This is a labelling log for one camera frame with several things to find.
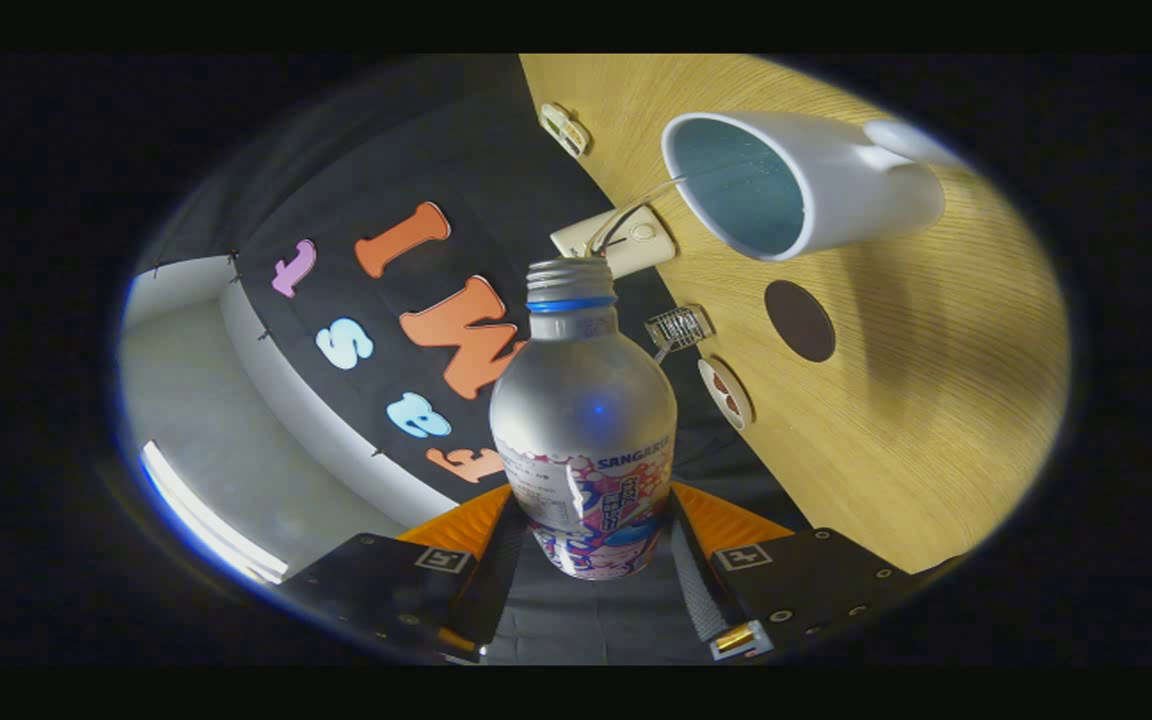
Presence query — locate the white plate with red food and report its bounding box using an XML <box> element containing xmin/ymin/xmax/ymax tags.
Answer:
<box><xmin>698</xmin><ymin>358</ymin><xmax>755</xmax><ymax>431</ymax></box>

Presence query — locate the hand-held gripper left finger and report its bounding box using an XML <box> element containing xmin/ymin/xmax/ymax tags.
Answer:
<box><xmin>281</xmin><ymin>484</ymin><xmax>527</xmax><ymax>663</ymax></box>

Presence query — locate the dark brown round coaster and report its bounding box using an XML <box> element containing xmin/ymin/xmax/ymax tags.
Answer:
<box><xmin>764</xmin><ymin>279</ymin><xmax>837</xmax><ymax>363</ymax></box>

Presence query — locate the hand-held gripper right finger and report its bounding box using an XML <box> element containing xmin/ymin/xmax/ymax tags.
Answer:
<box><xmin>669</xmin><ymin>482</ymin><xmax>947</xmax><ymax>661</ymax></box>

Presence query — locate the ceiling light panel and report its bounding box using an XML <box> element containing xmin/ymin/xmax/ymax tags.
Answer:
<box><xmin>139</xmin><ymin>440</ymin><xmax>289</xmax><ymax>584</ymax></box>

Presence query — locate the white cup with blue inside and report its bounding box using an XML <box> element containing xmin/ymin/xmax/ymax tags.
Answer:
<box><xmin>660</xmin><ymin>110</ymin><xmax>967</xmax><ymax>262</ymax></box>

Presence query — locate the white divided snack tray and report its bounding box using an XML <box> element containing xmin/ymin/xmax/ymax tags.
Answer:
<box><xmin>538</xmin><ymin>102</ymin><xmax>592</xmax><ymax>158</ymax></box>

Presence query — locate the wooden table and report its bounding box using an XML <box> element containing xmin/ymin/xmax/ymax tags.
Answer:
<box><xmin>519</xmin><ymin>54</ymin><xmax>1072</xmax><ymax>574</ymax></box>

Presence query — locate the silver bottle with printed label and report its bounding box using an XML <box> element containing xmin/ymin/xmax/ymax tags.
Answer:
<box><xmin>488</xmin><ymin>256</ymin><xmax>679</xmax><ymax>581</ymax></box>

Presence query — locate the clear textured glass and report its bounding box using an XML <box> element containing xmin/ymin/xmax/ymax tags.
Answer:
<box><xmin>646</xmin><ymin>305</ymin><xmax>717</xmax><ymax>363</ymax></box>

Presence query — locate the white toaster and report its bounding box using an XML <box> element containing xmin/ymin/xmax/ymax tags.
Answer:
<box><xmin>550</xmin><ymin>205</ymin><xmax>677</xmax><ymax>281</ymax></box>

